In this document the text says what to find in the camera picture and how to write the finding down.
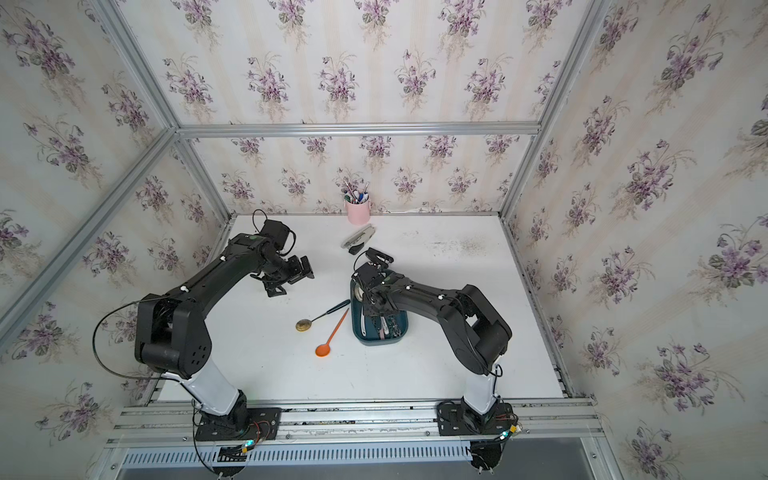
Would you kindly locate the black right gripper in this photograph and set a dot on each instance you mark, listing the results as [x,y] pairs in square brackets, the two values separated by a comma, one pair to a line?
[365,300]

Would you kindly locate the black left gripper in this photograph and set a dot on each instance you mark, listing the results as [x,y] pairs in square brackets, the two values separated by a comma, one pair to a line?
[299,270]

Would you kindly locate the teal plastic storage box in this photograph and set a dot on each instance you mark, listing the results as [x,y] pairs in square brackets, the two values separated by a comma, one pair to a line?
[371,330]

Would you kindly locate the steel spoon pink handle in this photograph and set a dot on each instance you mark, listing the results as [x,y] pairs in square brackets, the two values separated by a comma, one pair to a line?
[383,329]

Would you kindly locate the gold spoon green handle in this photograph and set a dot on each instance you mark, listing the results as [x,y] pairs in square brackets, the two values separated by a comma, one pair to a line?
[305,324]

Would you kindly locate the orange plastic spoon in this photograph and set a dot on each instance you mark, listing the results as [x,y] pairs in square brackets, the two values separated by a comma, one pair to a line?
[325,348]

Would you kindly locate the steel spoon green handle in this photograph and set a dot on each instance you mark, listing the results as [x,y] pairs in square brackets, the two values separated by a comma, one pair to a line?
[394,326]

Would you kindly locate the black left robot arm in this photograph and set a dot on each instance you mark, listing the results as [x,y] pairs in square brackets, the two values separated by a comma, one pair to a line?
[172,337]

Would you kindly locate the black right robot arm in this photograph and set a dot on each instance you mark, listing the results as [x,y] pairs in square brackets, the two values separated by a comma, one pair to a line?
[474,329]

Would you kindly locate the pink pen cup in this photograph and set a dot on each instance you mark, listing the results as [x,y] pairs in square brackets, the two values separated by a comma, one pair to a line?
[358,209]

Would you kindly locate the pens in cup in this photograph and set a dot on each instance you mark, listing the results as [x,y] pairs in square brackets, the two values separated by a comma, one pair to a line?
[355,194]

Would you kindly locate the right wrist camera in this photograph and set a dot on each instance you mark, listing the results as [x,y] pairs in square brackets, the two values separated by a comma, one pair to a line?
[368,275]

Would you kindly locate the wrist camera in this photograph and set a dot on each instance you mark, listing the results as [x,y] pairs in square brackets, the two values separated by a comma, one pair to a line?
[368,275]
[276,231]

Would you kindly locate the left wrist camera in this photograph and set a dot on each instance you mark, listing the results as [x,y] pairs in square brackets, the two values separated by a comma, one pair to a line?
[276,231]

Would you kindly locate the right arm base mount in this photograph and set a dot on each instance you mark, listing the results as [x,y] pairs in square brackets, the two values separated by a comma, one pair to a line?
[458,419]

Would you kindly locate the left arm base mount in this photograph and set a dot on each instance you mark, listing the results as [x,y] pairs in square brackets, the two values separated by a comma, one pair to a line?
[255,424]

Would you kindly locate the white slotted cable duct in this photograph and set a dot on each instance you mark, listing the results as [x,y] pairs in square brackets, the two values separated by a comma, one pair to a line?
[299,455]

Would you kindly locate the aluminium rail frame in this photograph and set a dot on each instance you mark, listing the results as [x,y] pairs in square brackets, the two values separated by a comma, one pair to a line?
[172,424]

